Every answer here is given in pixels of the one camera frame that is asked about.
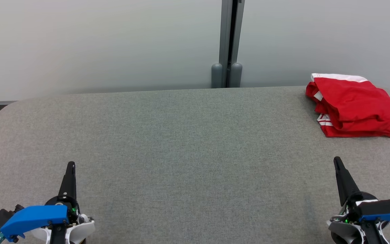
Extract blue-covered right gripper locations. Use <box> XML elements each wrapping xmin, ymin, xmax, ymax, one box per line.
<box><xmin>327</xmin><ymin>156</ymin><xmax>390</xmax><ymax>244</ymax></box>

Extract grey partition post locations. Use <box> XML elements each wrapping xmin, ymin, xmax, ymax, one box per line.
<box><xmin>211</xmin><ymin>0</ymin><xmax>245</xmax><ymax>88</ymax></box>

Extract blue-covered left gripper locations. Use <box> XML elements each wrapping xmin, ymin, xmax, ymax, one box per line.
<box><xmin>0</xmin><ymin>161</ymin><xmax>95</xmax><ymax>244</ymax></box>

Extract red shorts with white stripe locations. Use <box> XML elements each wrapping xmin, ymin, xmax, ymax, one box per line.
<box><xmin>305</xmin><ymin>73</ymin><xmax>390</xmax><ymax>140</ymax></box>

